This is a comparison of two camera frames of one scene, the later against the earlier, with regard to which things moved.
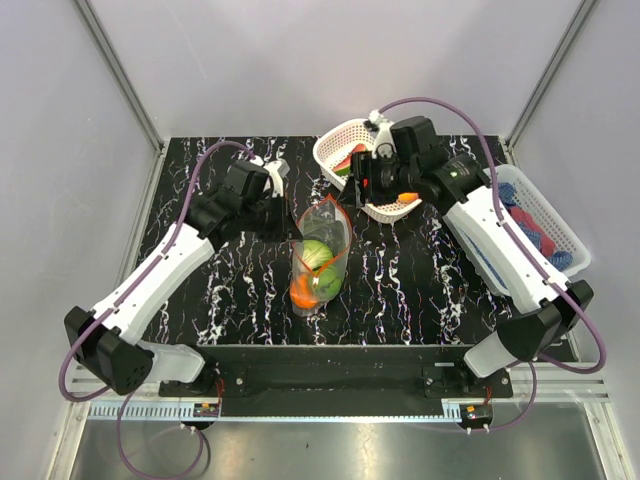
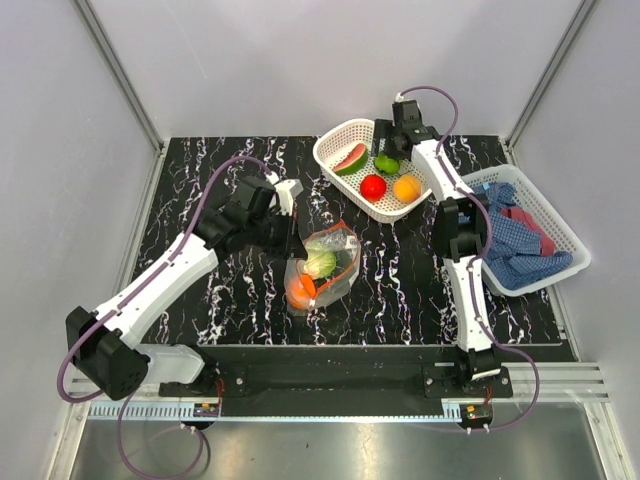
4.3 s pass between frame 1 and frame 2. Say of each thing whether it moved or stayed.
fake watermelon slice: stayed
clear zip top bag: moved
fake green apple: moved
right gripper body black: moved
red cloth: stayed
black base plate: stayed
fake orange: stayed
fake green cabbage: moved
